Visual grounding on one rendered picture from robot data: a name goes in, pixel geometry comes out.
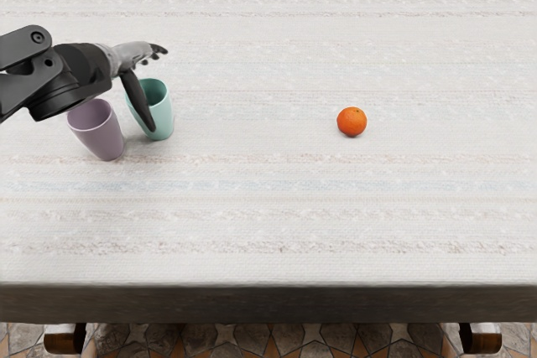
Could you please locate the orange fruit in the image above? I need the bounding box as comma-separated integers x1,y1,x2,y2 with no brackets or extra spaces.
336,106,368,138

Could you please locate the teal plastic cup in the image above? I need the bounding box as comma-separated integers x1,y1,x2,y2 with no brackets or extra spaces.
124,77,175,141

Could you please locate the lilac plastic cup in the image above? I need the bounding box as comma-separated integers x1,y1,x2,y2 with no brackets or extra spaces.
66,98,126,162

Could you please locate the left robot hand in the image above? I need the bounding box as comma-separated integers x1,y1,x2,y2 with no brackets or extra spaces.
96,41,169,133

